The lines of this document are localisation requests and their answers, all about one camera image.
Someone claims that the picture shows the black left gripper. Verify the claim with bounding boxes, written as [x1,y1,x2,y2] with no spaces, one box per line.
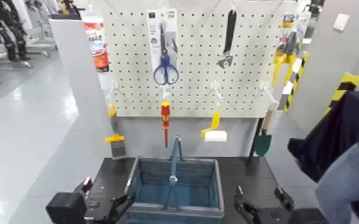
[45,176,137,224]

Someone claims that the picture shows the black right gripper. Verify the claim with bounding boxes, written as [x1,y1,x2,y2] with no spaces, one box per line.
[233,185,329,224]

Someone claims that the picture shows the grey backing panel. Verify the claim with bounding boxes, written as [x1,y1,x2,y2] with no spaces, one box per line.
[116,117,258,158]

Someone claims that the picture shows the person in dark shirt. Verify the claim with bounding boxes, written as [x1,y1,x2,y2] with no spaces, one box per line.
[287,91,359,224]

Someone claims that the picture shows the red yellow screwdriver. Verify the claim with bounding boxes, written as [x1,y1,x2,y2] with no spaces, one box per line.
[160,100,171,148]

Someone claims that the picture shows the white pegboard hook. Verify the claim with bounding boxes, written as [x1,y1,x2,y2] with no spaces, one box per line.
[160,84,172,101]
[106,79,119,102]
[209,80,224,105]
[259,80,280,110]

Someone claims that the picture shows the white partition panel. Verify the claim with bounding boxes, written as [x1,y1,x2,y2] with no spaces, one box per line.
[49,18,115,158]

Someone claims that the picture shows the yellow black hazard strip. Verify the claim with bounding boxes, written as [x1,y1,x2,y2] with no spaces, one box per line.
[323,72,359,117]
[283,51,310,114]

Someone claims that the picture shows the red white product package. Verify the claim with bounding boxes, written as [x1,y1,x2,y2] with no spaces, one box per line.
[83,15,110,73]

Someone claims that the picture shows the white perforated pegboard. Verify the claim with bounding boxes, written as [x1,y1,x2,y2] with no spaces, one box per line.
[103,1,298,119]

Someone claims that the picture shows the yellow pliers on card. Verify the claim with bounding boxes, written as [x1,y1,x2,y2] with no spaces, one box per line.
[271,13,302,88]

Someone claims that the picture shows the blue scissors in package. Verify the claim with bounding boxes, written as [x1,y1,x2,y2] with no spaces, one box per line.
[146,8,180,86]

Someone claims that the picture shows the black humanoid robot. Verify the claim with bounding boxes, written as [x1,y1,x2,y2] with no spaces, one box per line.
[0,0,32,62]

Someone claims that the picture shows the yellow handled grey scraper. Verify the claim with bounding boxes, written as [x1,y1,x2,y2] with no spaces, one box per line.
[104,104,127,158]

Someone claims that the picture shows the green trowel wooden handle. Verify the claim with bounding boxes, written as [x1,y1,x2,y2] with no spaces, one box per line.
[254,103,277,157]

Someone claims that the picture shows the yellow handled white paint roller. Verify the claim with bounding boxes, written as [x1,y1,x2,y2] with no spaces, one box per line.
[200,104,228,143]

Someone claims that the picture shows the black handled adjustable wrench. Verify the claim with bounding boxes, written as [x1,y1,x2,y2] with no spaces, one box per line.
[216,9,237,70]

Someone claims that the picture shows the white wall switch plate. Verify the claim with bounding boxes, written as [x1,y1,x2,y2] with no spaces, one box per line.
[333,13,351,32]

